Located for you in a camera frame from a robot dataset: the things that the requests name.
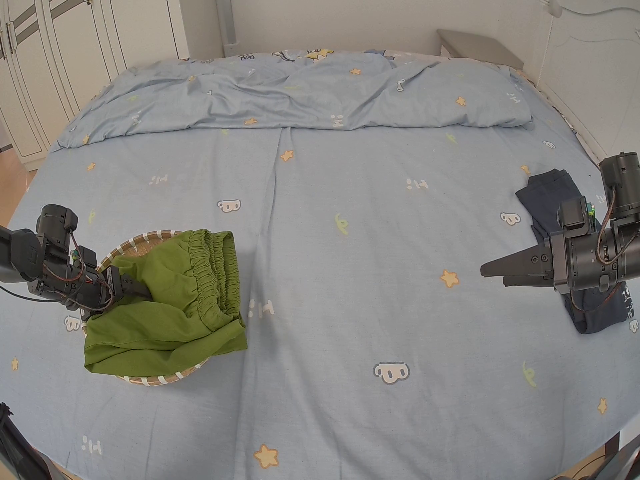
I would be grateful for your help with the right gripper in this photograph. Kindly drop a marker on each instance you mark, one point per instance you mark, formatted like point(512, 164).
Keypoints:
point(585, 265)

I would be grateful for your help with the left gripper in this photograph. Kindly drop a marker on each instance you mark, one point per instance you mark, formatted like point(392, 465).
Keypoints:
point(92, 293)

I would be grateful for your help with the green shorts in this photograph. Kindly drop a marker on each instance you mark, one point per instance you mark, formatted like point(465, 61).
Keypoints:
point(165, 318)

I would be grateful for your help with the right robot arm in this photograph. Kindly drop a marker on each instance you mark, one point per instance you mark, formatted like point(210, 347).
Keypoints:
point(622, 183)

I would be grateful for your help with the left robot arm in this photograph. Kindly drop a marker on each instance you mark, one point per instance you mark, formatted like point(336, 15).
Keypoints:
point(55, 223)

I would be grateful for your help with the round woven basket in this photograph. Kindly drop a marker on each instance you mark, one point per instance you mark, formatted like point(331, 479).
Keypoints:
point(131, 250)

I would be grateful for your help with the dark blue garment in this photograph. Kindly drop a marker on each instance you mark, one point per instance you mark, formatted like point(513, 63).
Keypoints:
point(542, 198)

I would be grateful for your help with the grey bedside table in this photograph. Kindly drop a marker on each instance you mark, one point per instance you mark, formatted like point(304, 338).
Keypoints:
point(475, 48)

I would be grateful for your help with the white wardrobe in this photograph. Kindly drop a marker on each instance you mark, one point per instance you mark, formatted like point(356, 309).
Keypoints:
point(75, 43)

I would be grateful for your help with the pale blue quilt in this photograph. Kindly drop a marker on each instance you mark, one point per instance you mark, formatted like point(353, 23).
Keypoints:
point(300, 98)

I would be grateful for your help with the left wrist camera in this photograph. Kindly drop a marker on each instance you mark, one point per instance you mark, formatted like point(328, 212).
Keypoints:
point(89, 258)

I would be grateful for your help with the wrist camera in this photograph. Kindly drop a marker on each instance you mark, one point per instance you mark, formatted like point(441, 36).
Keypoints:
point(89, 258)
point(575, 215)

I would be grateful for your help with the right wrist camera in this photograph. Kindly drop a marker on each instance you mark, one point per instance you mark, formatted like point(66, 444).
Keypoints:
point(575, 215)

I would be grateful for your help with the grey wall pipe cover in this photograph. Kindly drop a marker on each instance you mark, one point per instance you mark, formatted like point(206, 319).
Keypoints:
point(226, 8)

